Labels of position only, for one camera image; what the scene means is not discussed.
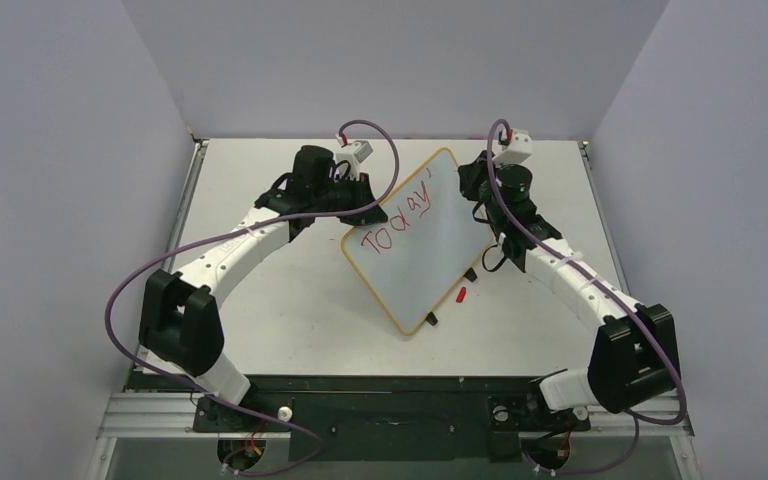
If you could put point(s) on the yellow-framed whiteboard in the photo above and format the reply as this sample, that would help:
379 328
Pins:
428 242

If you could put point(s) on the red marker cap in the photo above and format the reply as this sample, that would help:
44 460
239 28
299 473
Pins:
461 294

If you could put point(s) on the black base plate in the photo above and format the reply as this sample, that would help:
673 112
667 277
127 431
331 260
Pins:
389 418

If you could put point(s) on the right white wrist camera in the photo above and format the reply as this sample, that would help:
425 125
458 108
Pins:
515 147

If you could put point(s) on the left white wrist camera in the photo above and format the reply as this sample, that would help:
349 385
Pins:
349 157

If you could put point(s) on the aluminium frame rail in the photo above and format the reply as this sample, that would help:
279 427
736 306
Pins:
171 415

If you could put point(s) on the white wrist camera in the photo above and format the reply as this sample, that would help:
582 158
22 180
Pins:
515 147
349 157

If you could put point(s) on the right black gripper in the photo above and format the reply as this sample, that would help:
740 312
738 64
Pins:
475 177

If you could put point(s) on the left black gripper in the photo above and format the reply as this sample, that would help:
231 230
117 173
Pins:
361 191

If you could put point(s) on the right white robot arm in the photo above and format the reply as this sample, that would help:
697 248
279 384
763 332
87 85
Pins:
634 366

